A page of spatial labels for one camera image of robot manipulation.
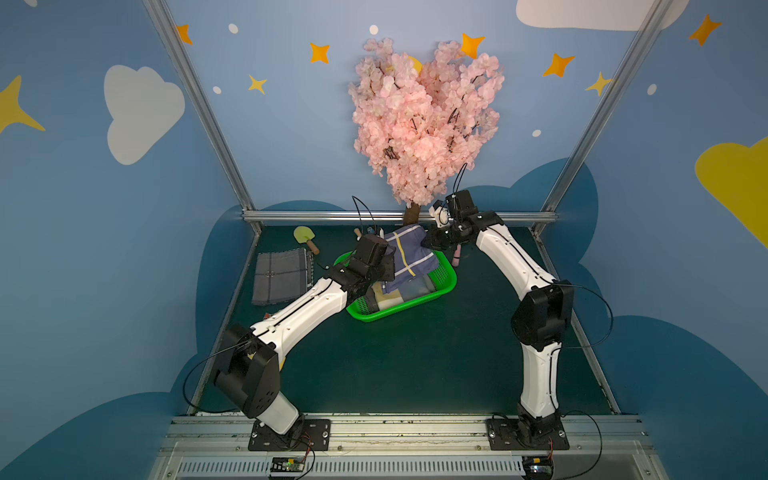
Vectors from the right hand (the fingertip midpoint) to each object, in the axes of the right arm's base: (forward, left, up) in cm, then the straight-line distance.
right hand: (426, 239), depth 91 cm
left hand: (-10, +11, +2) cm, 15 cm away
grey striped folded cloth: (-3, +51, -20) cm, 55 cm away
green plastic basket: (-4, -8, -13) cm, 16 cm away
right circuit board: (-55, -29, -22) cm, 66 cm away
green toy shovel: (+18, +47, -19) cm, 54 cm away
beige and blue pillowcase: (-8, +2, -16) cm, 18 cm away
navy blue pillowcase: (-5, +4, -3) cm, 7 cm away
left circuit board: (-58, +34, -20) cm, 70 cm away
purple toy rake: (+9, -13, -20) cm, 25 cm away
